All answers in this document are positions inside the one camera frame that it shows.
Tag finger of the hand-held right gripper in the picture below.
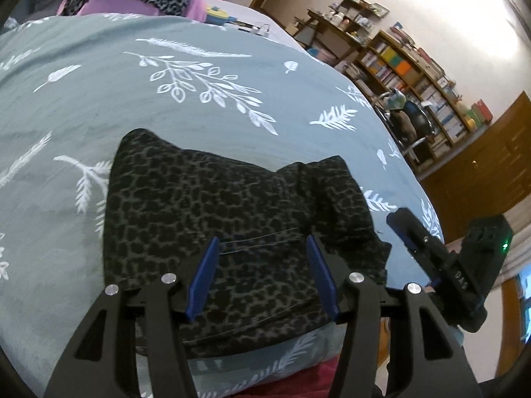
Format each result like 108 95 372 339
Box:
387 207 451 270

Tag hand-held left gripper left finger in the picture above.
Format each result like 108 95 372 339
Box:
43 236 220 398

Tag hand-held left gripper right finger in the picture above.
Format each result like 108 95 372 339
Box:
306 234 482 398

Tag black leopard print pants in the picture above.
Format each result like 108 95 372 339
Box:
102 128 393 359

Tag brown wooden cabinet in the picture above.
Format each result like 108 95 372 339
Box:
417 91 531 237

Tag person's red clothing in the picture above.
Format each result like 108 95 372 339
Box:
195 354 345 398

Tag brown plush item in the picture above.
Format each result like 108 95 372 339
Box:
392 110 417 139

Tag black chair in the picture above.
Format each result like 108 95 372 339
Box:
373 99 436 162

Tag green blue bag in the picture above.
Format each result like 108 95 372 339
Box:
384 89 407 110

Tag red box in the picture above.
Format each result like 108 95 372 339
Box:
475 99 494 123

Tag wooden bookshelf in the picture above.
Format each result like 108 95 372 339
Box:
344 23 494 162

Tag stack of books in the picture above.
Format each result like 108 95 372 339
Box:
390 23 449 75

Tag grey leaf print blanket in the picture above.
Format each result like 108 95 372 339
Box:
0 12 446 398

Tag small wooden desktop shelf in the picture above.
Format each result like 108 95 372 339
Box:
330 0 391 34

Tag wooden desk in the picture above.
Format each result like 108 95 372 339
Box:
292 8 374 50

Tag yellow blue round container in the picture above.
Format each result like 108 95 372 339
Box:
205 5 233 26

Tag lavender bed sheet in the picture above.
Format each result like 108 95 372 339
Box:
203 0 308 52

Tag pink cloth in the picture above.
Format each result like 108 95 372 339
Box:
56 0 208 23

